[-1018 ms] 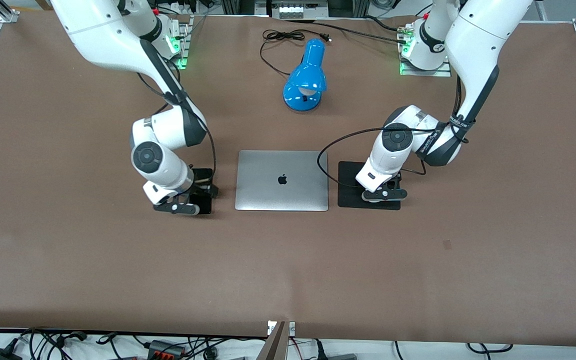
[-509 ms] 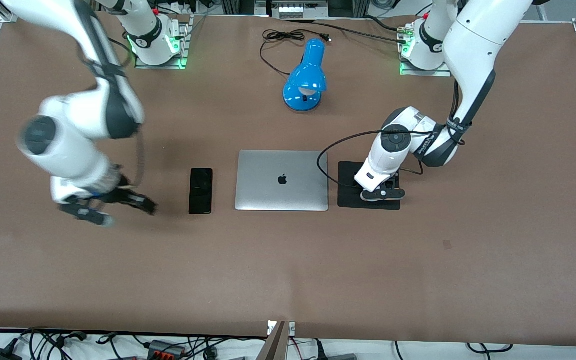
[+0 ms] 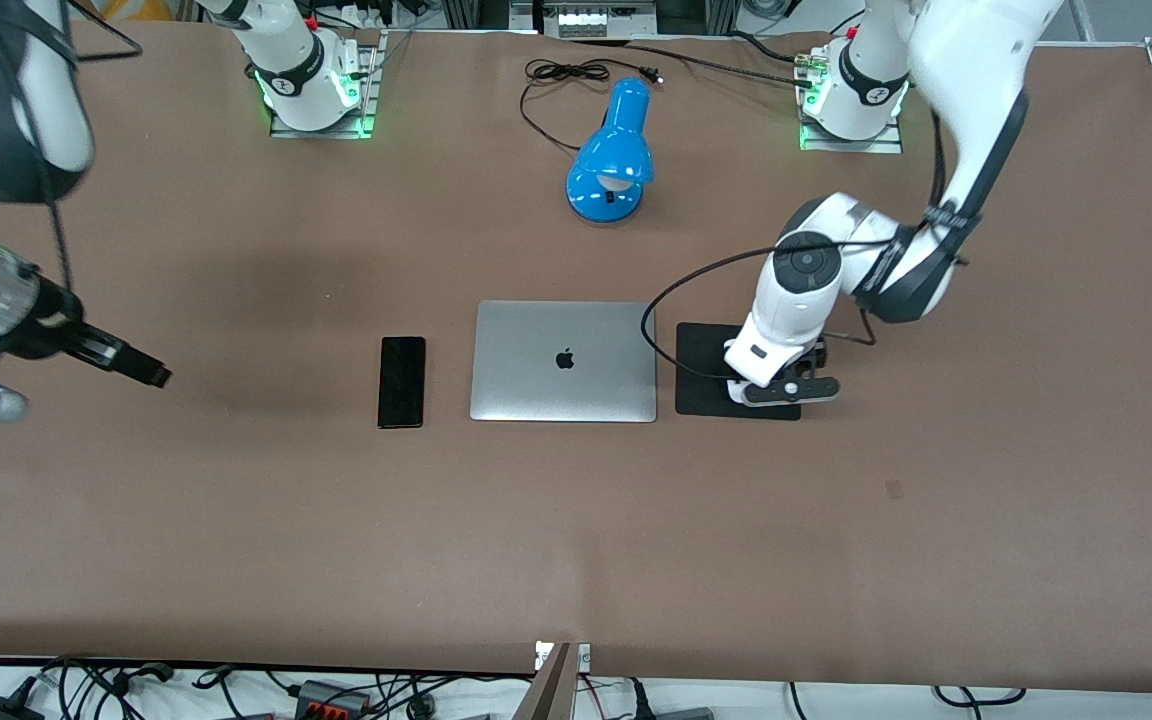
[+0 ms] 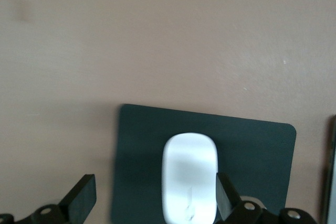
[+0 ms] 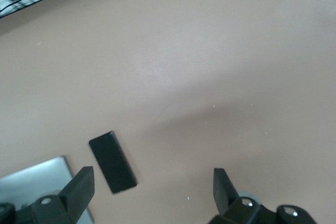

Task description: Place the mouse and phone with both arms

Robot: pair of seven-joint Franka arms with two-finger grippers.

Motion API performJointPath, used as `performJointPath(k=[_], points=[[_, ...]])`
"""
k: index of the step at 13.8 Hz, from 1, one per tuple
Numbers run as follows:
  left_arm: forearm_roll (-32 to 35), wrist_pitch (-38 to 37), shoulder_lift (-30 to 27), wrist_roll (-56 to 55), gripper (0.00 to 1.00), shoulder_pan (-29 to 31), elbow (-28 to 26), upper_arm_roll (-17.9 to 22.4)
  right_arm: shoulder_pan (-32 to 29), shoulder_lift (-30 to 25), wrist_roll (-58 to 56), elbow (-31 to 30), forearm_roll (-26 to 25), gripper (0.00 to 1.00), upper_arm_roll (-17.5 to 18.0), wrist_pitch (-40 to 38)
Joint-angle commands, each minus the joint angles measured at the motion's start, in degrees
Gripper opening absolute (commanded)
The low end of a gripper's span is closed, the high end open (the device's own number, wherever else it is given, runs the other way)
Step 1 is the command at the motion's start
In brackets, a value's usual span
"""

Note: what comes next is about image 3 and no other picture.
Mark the wooden beam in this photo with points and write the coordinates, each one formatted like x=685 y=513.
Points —
x=548 y=690

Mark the grey box with red buttons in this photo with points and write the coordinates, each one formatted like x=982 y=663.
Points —
x=331 y=698

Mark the black mouse pad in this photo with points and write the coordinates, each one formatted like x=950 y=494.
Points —
x=701 y=390

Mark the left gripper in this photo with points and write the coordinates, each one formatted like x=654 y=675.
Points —
x=815 y=353

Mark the white label tag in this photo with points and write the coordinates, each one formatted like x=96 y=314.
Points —
x=584 y=658

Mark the silver closed laptop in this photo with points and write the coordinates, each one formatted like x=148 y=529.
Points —
x=564 y=362

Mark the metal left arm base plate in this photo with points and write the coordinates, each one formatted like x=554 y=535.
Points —
x=891 y=143

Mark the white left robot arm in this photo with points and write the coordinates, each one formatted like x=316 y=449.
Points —
x=966 y=60

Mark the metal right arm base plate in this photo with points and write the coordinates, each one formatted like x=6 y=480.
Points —
x=368 y=95

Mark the grey power strip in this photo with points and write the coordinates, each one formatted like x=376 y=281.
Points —
x=591 y=22

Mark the black power adapter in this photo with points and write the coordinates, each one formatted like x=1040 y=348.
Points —
x=1 y=709

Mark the blue desk lamp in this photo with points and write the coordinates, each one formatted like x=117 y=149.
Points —
x=614 y=150

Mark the black smartphone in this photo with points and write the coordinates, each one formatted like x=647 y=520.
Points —
x=402 y=382

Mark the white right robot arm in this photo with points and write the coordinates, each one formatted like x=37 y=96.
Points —
x=11 y=110

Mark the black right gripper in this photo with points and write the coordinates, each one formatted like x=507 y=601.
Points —
x=54 y=330

